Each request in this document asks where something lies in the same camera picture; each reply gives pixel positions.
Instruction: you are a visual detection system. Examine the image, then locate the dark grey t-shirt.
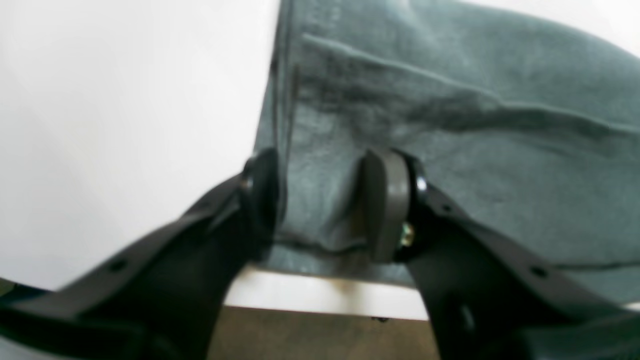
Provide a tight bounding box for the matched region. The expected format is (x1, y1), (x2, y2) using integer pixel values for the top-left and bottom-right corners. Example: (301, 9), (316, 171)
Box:
(255, 0), (640, 304)

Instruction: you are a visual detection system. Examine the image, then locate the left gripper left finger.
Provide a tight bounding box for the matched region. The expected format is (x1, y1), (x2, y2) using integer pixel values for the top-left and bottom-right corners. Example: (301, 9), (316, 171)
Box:
(1, 148), (279, 360)

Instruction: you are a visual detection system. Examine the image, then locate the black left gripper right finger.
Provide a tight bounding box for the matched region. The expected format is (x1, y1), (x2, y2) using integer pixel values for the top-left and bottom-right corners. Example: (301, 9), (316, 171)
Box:
(361, 148), (640, 360)

